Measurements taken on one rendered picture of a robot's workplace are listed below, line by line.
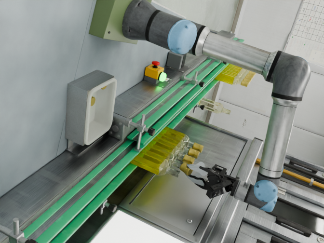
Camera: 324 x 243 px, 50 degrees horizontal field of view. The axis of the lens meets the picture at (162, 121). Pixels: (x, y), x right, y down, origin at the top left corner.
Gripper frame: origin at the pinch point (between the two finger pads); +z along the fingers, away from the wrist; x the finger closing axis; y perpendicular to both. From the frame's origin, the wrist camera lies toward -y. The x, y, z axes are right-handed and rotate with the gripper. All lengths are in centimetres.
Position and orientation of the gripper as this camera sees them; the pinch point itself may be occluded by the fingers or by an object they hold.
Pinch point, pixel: (188, 171)
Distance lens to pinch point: 143.5
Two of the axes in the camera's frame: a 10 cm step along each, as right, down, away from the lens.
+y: 4.1, -4.0, 8.2
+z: -8.9, -3.5, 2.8
